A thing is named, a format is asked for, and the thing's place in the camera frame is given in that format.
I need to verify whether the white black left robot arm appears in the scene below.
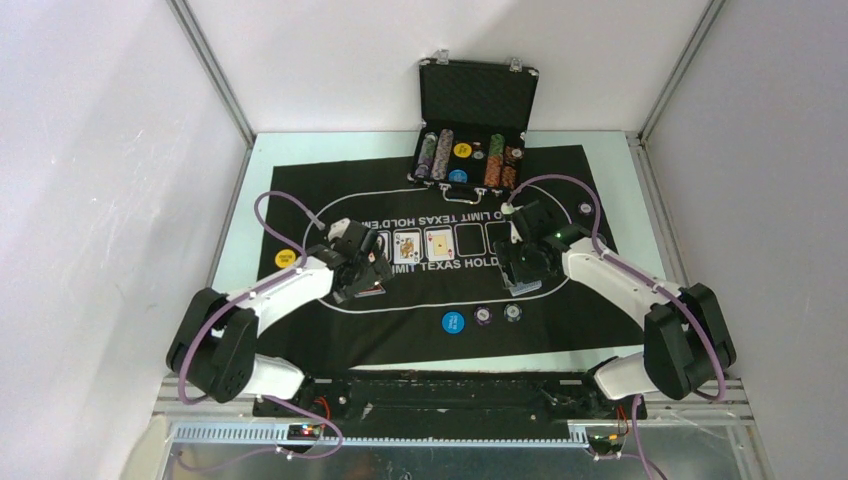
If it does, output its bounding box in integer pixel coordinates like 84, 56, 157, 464
165, 219, 393, 417

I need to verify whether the blue round button chip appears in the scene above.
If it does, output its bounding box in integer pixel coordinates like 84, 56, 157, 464
441, 311, 466, 335

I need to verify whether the red triangular all-in marker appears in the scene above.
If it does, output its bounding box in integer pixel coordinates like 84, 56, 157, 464
355, 284, 386, 298

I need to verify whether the blue button in case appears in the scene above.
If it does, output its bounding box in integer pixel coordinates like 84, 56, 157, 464
448, 169, 468, 184

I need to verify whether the blue yellow chip bottom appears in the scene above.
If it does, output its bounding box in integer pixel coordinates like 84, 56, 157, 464
503, 303, 523, 322

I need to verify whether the black poker felt mat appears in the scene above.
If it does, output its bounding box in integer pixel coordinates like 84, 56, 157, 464
258, 157, 642, 374

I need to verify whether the blue card deck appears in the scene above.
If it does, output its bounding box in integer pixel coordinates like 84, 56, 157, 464
508, 281, 542, 297

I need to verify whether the pink grey chip row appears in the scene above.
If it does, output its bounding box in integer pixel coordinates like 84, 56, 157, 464
430, 129, 454, 180

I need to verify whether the green orange chip row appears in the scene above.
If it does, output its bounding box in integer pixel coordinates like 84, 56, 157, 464
483, 134, 505, 188

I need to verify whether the ten of diamonds card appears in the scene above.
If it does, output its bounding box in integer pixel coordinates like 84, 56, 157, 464
378, 231, 392, 262

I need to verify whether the yellow round button chip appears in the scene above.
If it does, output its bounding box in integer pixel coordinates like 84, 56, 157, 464
274, 248, 299, 269

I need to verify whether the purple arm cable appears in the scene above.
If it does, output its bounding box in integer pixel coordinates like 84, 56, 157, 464
506, 174, 729, 480
177, 192, 346, 462

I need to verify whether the purple chip bottom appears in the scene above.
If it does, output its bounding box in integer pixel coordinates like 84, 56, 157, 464
473, 305, 493, 326

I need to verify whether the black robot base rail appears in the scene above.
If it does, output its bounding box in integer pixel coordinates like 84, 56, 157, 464
292, 370, 633, 441

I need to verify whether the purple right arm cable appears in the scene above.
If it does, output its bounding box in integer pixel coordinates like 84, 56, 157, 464
506, 174, 729, 480

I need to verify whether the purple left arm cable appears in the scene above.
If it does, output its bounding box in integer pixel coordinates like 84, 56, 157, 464
177, 192, 346, 462

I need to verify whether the purple chip row in case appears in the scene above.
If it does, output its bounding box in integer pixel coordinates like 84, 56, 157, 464
413, 132, 438, 179

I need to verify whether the yellow button in case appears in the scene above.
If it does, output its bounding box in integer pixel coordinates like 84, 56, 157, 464
453, 142, 474, 158

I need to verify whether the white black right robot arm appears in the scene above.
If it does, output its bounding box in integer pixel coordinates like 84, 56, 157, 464
494, 201, 737, 418

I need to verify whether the brown chip row in case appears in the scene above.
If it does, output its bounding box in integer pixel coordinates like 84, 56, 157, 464
501, 147, 524, 189

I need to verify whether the black aluminium chip case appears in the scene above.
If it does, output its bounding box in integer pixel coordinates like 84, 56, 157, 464
407, 50, 540, 205

